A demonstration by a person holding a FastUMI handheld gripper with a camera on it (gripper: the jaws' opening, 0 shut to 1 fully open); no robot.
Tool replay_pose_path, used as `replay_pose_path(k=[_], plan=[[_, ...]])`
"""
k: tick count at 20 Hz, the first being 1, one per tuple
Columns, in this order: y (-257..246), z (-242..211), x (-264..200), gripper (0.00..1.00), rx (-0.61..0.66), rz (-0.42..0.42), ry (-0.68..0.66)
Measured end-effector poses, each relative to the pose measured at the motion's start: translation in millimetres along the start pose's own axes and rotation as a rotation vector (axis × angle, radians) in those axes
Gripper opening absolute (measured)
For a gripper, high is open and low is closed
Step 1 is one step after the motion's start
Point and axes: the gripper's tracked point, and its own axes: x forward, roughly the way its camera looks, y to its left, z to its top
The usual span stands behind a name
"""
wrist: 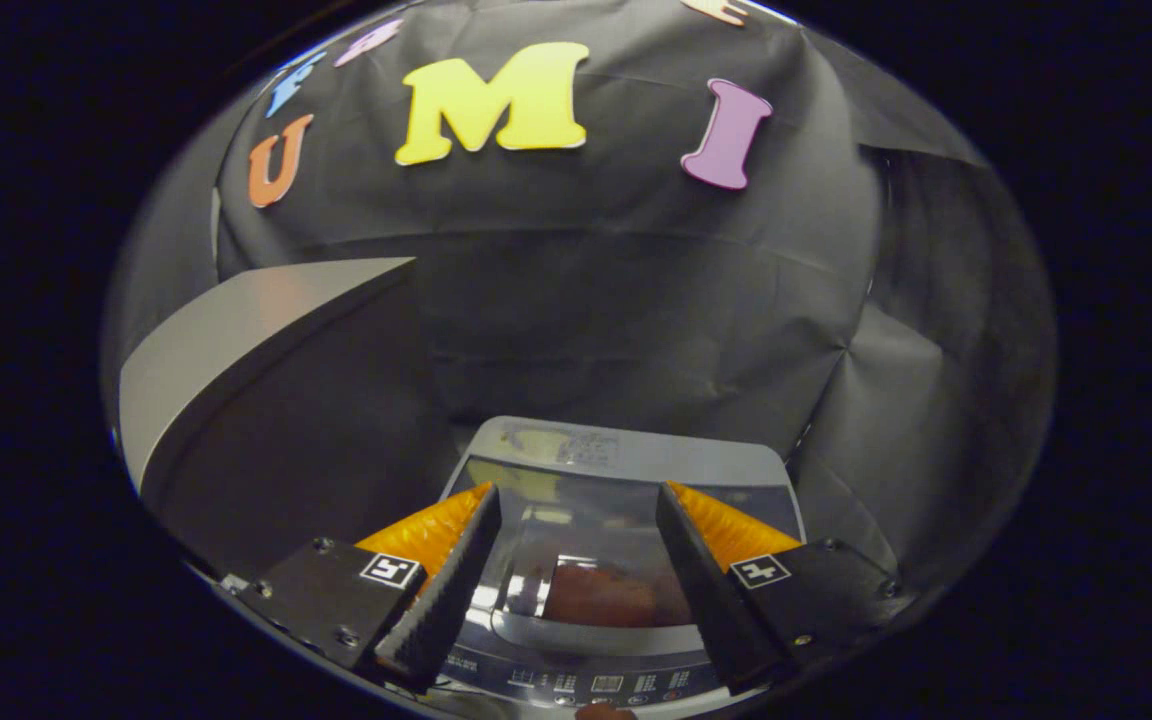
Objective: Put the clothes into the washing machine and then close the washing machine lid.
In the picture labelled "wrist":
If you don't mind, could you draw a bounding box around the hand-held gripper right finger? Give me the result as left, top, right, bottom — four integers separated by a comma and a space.
656, 481, 907, 696

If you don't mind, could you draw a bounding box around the black backdrop cloth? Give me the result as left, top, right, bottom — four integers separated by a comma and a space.
101, 0, 1057, 601

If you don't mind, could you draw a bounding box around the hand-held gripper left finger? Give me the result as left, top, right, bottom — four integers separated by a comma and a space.
231, 483, 502, 693

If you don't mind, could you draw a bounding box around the grey cabinet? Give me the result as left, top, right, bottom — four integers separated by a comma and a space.
119, 257, 457, 581

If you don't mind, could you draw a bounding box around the washing machine lid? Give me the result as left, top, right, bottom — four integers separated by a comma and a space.
441, 415, 805, 633

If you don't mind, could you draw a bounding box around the grey washing machine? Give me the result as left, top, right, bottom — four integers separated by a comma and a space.
426, 415, 807, 716

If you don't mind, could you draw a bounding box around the yellow garment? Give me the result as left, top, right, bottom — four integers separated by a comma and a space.
541, 562, 692, 629

